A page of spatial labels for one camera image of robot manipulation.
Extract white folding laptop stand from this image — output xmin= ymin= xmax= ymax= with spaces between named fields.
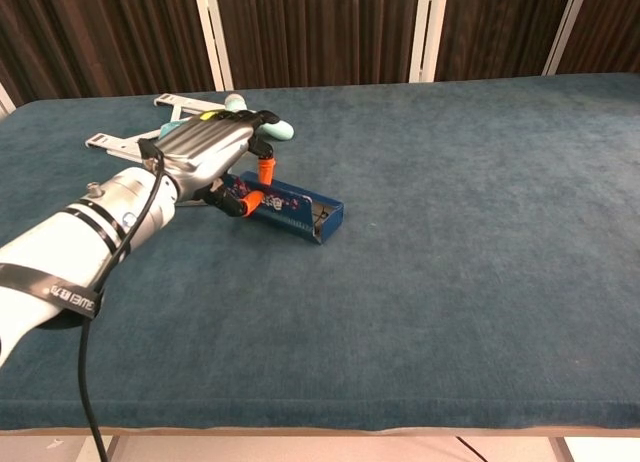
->
xmin=83 ymin=94 xmax=230 ymax=164

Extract black velcro strap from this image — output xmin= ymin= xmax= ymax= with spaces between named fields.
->
xmin=0 ymin=262 xmax=107 ymax=322

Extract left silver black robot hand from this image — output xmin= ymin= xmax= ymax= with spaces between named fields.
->
xmin=139 ymin=109 xmax=281 ymax=218

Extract blue table cloth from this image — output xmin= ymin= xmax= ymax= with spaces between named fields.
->
xmin=0 ymin=71 xmax=640 ymax=432

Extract blue glasses case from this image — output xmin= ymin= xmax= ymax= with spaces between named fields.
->
xmin=219 ymin=170 xmax=346 ymax=247

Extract dark brown slatted panel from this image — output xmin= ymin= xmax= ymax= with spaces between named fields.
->
xmin=214 ymin=0 xmax=424 ymax=90
xmin=0 ymin=0 xmax=222 ymax=109
xmin=556 ymin=0 xmax=640 ymax=76
xmin=434 ymin=0 xmax=577 ymax=82

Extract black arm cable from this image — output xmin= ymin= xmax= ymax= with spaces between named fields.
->
xmin=77 ymin=145 xmax=167 ymax=462

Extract white partition post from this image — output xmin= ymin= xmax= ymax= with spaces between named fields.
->
xmin=409 ymin=0 xmax=449 ymax=84
xmin=541 ymin=0 xmax=592 ymax=77
xmin=0 ymin=81 xmax=16 ymax=119
xmin=191 ymin=0 xmax=236 ymax=91

